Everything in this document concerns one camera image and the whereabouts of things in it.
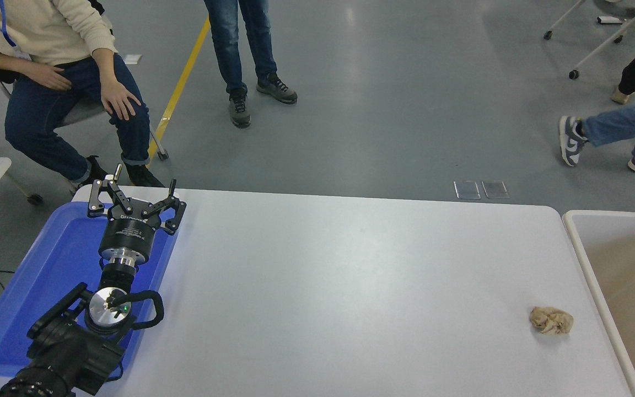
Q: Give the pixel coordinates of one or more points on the clear floor plate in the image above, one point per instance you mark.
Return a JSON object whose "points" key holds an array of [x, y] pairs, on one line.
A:
{"points": [[495, 189], [466, 189]]}

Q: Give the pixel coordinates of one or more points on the person's left forearm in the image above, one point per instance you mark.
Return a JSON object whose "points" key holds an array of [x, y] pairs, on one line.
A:
{"points": [[105, 66]]}

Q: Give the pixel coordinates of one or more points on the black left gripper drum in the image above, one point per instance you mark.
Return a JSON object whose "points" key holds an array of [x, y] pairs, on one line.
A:
{"points": [[130, 231]]}

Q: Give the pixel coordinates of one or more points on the blue plastic tray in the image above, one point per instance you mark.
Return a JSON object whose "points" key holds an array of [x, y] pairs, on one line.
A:
{"points": [[47, 264]]}

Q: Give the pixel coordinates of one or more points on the crumpled tan paper ball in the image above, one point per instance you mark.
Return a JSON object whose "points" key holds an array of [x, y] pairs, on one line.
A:
{"points": [[552, 321]]}

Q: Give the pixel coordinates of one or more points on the person's right hand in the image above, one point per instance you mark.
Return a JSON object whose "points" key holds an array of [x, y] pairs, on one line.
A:
{"points": [[47, 77]]}

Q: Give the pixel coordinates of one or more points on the seated person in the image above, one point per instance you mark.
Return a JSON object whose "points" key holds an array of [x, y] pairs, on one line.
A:
{"points": [[47, 22]]}

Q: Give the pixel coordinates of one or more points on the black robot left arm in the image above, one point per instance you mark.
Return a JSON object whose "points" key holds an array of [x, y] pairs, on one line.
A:
{"points": [[69, 353]]}

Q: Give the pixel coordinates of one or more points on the person's left hand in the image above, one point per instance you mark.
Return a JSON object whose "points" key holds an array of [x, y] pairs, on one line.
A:
{"points": [[120, 102]]}

